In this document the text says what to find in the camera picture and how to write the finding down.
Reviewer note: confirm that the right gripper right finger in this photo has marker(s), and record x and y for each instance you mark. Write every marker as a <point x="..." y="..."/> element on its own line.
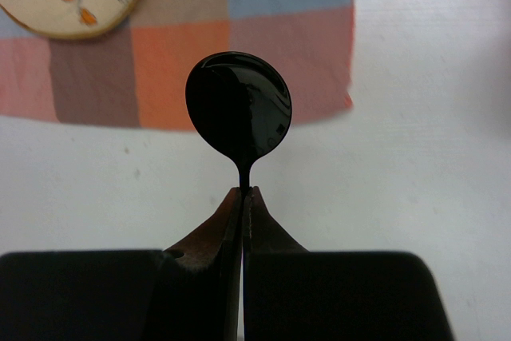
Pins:
<point x="291" y="293"/>

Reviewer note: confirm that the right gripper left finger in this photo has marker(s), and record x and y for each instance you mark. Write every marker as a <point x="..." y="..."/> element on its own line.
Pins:
<point x="189" y="291"/>

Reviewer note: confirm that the black metal spoon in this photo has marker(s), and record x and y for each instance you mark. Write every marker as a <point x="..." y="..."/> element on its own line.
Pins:
<point x="240" y="105"/>

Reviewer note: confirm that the orange blue checkered cloth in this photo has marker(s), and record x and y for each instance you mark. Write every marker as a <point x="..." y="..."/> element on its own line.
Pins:
<point x="134" y="75"/>

